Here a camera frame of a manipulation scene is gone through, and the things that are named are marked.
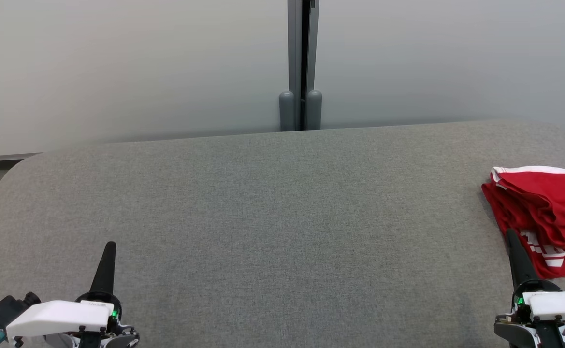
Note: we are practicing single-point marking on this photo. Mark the red shorts with white stripe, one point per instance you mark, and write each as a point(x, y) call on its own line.
point(553, 203)

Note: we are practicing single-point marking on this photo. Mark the grey partition frame post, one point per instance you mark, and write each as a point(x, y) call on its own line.
point(294, 48)

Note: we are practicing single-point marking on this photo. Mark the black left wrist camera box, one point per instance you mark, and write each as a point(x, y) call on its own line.
point(7, 309)

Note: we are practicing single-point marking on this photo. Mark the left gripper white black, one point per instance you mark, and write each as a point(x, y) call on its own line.
point(60, 316)

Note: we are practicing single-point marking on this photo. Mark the grey cylindrical partition foot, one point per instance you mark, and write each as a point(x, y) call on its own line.
point(313, 110)
point(286, 111)

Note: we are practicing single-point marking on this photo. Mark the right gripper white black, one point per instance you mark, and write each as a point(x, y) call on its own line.
point(562, 304)

